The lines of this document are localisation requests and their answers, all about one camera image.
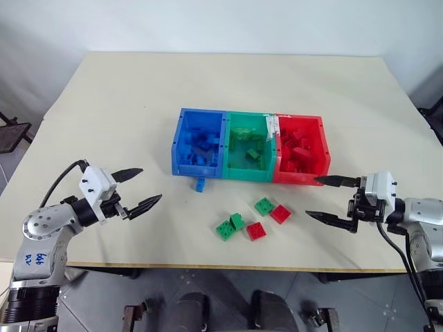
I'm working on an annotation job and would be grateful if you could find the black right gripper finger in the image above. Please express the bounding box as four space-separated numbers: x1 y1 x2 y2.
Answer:
313 174 361 190
305 209 359 234

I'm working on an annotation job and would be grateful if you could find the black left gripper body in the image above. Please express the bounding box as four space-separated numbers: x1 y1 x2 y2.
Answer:
100 192 132 221

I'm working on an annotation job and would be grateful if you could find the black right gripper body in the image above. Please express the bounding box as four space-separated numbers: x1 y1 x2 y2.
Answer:
347 176 386 224

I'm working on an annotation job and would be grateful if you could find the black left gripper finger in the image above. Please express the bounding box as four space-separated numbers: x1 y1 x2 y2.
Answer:
126 194 163 221
113 167 144 183

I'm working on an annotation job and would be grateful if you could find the red plastic bin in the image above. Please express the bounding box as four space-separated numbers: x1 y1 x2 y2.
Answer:
272 113 332 187

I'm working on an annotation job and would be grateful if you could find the red square building brick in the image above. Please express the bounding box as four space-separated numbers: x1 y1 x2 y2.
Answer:
246 222 268 241
269 204 292 225

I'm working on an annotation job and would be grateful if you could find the green square building brick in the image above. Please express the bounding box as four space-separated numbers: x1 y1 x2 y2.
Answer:
253 196 277 216
215 220 237 241

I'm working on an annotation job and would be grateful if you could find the blue plastic bin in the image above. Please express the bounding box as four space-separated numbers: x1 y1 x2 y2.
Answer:
170 107 228 178

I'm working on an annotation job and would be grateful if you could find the white torn paper label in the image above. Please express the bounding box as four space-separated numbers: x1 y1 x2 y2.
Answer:
263 115 280 142

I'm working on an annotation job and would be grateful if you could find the green tilted building brick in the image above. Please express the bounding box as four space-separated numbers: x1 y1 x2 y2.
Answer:
228 212 245 230

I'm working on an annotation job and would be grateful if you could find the green plastic bin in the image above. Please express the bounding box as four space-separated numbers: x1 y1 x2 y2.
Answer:
223 111 278 183

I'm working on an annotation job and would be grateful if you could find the rusty table leg caster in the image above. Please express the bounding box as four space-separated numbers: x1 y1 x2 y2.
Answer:
123 299 156 332
300 301 340 332

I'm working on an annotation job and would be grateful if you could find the dark rounded shape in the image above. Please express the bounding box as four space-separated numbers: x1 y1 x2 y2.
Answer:
250 289 298 332
172 292 211 332

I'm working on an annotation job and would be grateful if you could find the black metal stand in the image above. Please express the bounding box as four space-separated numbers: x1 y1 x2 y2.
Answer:
0 111 33 155

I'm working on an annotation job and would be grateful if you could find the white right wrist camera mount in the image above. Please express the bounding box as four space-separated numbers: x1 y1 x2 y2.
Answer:
361 170 397 210

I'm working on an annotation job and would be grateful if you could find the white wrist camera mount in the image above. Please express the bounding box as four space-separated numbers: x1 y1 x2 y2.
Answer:
361 170 397 210
78 165 118 221

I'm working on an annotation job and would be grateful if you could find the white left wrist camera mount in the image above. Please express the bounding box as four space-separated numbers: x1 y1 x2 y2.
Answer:
78 165 118 221

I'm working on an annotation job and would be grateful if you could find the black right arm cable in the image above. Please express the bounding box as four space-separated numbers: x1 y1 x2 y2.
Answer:
375 221 436 332

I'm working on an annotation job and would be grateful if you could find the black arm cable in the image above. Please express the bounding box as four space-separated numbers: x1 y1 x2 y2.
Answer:
375 221 436 332
38 159 90 210

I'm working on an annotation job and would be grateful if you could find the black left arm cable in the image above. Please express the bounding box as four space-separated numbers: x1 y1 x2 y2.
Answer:
38 159 90 210

